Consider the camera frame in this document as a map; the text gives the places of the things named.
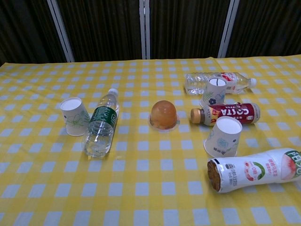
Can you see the paper cup green flower print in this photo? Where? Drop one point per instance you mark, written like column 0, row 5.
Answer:
column 73, row 117

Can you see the orange jelly cup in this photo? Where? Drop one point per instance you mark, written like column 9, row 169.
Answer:
column 163, row 115

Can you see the paper cup pale blue print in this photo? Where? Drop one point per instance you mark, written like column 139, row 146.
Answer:
column 223, row 139

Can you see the water bottle green label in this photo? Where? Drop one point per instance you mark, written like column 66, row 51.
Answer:
column 101, row 124

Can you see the clear bottle red white label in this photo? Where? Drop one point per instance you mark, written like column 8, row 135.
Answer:
column 195, row 82

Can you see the yellow white checked tablecloth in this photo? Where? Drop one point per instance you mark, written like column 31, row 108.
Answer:
column 141, row 188

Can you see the red Costa coffee bottle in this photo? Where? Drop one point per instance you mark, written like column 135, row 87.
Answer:
column 235, row 113

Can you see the dark pleated partition panel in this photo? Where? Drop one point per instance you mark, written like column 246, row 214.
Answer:
column 188, row 28
column 270, row 26
column 101, row 28
column 26, row 28

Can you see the white peach tea bottle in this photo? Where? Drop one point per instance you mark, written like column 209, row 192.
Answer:
column 254, row 171

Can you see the white partition frame post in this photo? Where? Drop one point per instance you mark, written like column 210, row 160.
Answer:
column 144, row 28
column 61, row 35
column 229, row 28

